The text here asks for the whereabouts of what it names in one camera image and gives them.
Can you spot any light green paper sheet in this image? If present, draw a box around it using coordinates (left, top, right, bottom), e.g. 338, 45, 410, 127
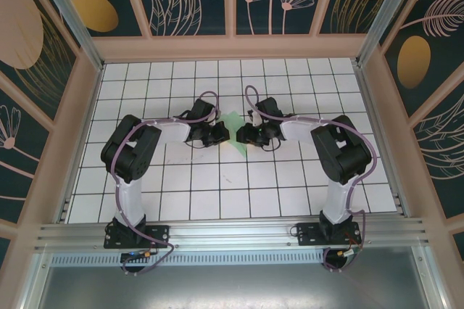
217, 110, 249, 160

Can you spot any brushed metal sheet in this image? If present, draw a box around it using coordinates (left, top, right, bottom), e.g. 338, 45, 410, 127
21, 252, 449, 309

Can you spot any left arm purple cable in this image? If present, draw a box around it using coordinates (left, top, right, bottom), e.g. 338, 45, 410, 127
112, 91, 223, 276

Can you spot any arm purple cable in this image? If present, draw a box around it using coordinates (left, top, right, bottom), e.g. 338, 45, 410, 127
244, 86, 378, 273
112, 91, 223, 276

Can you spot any aluminium mounting rail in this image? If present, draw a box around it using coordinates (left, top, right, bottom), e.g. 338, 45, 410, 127
34, 217, 431, 252

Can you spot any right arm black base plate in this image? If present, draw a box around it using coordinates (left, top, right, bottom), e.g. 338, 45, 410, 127
296, 220, 363, 247

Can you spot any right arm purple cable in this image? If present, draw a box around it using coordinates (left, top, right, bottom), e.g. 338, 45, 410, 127
244, 86, 378, 273

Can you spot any long aluminium side rail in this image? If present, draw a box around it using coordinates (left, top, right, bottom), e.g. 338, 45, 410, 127
353, 62, 413, 218

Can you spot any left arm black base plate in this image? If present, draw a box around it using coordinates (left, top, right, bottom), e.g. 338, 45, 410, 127
104, 224, 171, 250

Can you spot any slotted grey cable duct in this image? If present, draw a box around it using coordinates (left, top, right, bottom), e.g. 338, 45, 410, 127
50, 249, 418, 267

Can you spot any aluminium frame post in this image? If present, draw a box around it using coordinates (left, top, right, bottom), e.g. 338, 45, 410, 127
30, 0, 106, 70
355, 0, 431, 67

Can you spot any short aluminium side rail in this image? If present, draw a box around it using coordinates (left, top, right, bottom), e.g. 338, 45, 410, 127
54, 196, 73, 224

